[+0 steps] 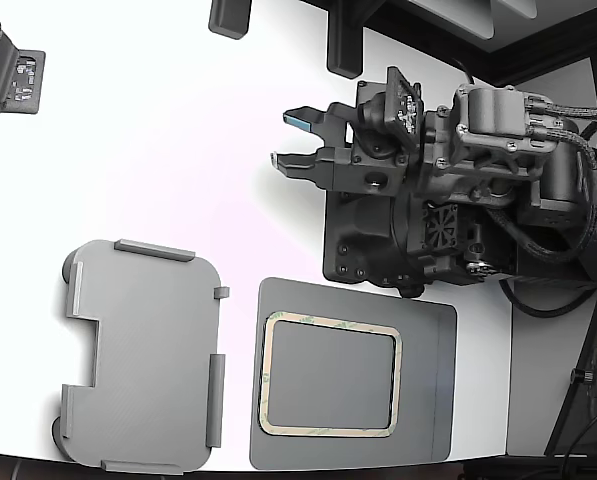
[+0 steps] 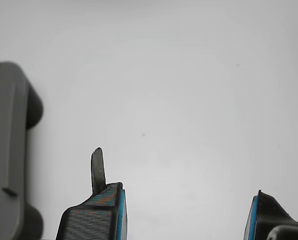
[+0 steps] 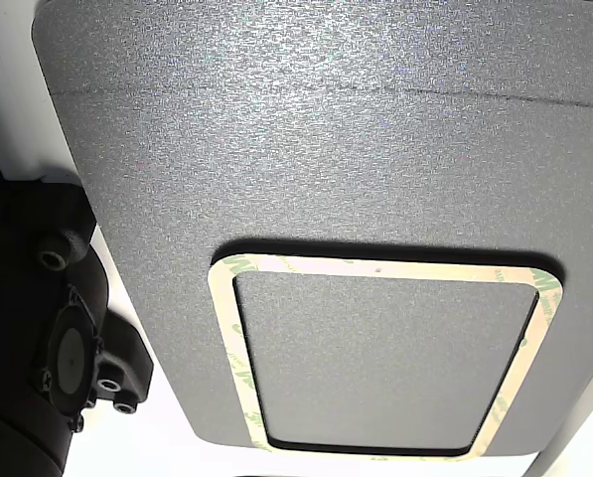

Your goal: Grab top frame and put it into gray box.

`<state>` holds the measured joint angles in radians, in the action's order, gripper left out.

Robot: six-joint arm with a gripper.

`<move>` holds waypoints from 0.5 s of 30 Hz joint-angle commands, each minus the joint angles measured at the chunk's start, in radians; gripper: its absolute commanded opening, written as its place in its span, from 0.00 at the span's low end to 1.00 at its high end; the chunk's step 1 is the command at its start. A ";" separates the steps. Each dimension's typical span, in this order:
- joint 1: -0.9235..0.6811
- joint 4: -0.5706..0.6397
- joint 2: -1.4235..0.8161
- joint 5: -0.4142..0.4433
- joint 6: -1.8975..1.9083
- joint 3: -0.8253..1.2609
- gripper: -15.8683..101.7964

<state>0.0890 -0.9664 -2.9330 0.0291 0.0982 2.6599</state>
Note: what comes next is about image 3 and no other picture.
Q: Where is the dark gray flat plate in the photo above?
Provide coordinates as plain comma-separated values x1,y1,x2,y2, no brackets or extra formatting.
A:
31,0,593,461

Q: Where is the beige adhesive frame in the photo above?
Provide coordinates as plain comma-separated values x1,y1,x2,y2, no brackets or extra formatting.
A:
208,251,565,461

